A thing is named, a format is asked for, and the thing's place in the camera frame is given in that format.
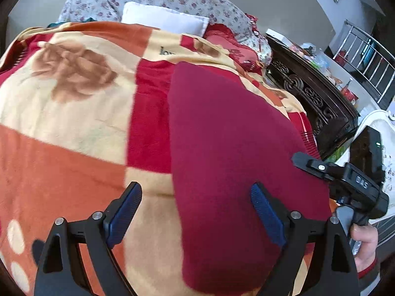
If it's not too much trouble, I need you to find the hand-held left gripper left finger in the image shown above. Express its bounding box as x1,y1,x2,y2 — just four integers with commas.
33,181,143,296

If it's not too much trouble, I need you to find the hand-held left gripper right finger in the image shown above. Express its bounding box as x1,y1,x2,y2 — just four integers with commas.
250,183,361,296

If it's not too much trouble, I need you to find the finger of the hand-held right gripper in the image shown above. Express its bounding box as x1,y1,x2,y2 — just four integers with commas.
292,152,347,182

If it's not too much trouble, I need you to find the maroon knit garment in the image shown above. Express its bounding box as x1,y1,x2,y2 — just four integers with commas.
168,62,335,295

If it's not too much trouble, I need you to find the person's right forearm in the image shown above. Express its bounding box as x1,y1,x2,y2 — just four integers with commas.
355,257,383,296

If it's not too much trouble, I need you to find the person's right hand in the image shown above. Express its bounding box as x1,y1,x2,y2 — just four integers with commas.
350,223,379,270

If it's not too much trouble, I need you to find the white ornate chair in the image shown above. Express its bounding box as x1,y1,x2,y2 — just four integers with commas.
324,109,395,247

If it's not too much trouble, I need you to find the dark carved wooden headboard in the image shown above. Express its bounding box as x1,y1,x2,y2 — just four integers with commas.
265,34,361,161

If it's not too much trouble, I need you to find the pile of small household clutter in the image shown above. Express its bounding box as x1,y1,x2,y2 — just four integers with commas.
288,41,360,105

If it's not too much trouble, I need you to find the metal railing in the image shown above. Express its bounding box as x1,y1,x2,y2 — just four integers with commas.
332,20,395,105

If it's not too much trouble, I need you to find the orange red cream printed blanket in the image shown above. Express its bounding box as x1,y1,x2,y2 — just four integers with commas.
0,21,337,296

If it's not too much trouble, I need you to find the white box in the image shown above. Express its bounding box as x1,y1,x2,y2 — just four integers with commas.
265,28,291,46

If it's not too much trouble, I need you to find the red floral pillow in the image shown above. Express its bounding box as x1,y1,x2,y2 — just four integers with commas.
204,23,266,74

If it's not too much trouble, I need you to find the white pillow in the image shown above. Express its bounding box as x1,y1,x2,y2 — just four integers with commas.
121,1,210,37

